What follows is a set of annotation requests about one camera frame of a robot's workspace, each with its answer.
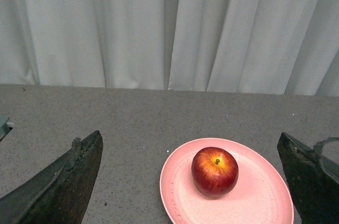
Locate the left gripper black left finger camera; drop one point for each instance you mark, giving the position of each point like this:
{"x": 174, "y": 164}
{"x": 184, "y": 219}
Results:
{"x": 60, "y": 193}

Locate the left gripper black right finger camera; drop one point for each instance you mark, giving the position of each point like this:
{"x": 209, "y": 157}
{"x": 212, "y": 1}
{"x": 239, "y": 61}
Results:
{"x": 312, "y": 179}

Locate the red yellow apple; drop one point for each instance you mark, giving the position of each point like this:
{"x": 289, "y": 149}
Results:
{"x": 214, "y": 171}

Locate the pink round plate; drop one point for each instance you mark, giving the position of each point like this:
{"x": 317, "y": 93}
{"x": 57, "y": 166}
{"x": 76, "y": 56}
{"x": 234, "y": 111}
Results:
{"x": 260, "y": 195}

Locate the grey object at table edge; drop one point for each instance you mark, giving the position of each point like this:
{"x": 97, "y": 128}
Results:
{"x": 5, "y": 126}

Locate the white pleated curtain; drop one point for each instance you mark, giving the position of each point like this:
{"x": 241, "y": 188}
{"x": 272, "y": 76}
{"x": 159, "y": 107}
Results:
{"x": 245, "y": 46}

